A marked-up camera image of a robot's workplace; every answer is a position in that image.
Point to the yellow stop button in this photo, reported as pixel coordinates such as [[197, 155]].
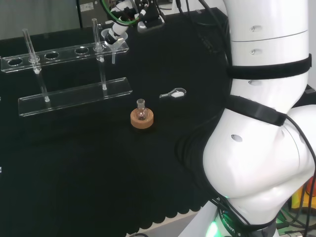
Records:
[[297, 200]]

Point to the clear acrylic funnel stand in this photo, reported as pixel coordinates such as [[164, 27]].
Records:
[[74, 96]]

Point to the grey equipment box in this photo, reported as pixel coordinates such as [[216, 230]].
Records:
[[91, 12]]

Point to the small glass round-bottom flask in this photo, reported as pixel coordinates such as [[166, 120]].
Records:
[[141, 114]]

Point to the black bench cloth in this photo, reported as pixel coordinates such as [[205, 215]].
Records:
[[74, 160]]

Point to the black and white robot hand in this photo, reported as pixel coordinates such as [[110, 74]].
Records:
[[148, 14]]

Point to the clear plastic funnel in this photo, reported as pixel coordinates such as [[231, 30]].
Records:
[[113, 55]]

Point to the glass weighing funnel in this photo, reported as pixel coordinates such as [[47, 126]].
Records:
[[177, 93]]

